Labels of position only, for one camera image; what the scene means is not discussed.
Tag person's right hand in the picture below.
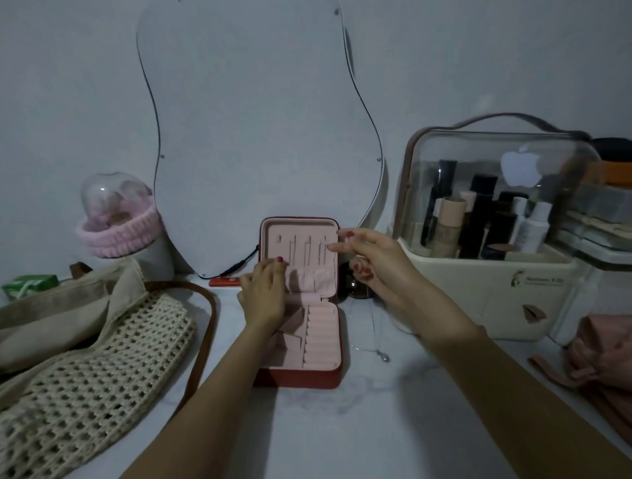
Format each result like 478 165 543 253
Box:
328 227 446 325

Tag person's left hand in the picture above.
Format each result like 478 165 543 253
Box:
237 256 291 333

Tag red jewelry box pink lining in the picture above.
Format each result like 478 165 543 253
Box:
252 216 344 390

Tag person's right forearm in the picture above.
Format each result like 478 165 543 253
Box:
406 302 632 479

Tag person's left forearm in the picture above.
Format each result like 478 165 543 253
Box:
120 320 288 479

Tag small dark jar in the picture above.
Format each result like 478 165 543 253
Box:
345 262 376 301

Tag beige foundation tube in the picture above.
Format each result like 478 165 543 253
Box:
433 196 468 258

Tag tall black makeup tube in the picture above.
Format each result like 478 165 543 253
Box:
420 159 458 248

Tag white cup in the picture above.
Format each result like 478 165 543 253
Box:
132 231 176 282

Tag black cosmetic bottle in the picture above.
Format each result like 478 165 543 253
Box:
459 173 498 260

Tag wavy frameless mirror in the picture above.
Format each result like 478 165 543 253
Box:
135 0 389 280

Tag cream cosmetic organizer clear lid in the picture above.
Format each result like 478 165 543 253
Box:
389 112 605 342

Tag pink fluffy headband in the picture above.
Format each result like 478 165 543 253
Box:
74 203 164 260

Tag clear dome lid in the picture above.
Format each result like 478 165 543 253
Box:
80 171 154 233

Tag white cosmetic bottle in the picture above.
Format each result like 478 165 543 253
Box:
513 201 553 255

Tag beige canvas bag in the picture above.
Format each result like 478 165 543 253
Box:
0 257 150 377

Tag cream crochet bag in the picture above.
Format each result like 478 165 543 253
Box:
0 290 198 479

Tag white storage container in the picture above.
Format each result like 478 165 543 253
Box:
547 247 632 347

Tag green packet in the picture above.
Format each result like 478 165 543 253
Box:
1 274 60 302

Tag clear stacked boxes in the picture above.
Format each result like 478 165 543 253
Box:
552 182 632 269

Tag orange and black object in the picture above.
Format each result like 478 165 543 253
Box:
589 137 632 187

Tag pink cloth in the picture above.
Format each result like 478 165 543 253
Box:
527 315 632 446

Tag black cable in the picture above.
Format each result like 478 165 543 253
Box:
199 245 261 280

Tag thin silver necklace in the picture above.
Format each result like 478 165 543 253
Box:
345 295 392 364

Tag brown bag strap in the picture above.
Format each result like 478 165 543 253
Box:
142 280 218 421

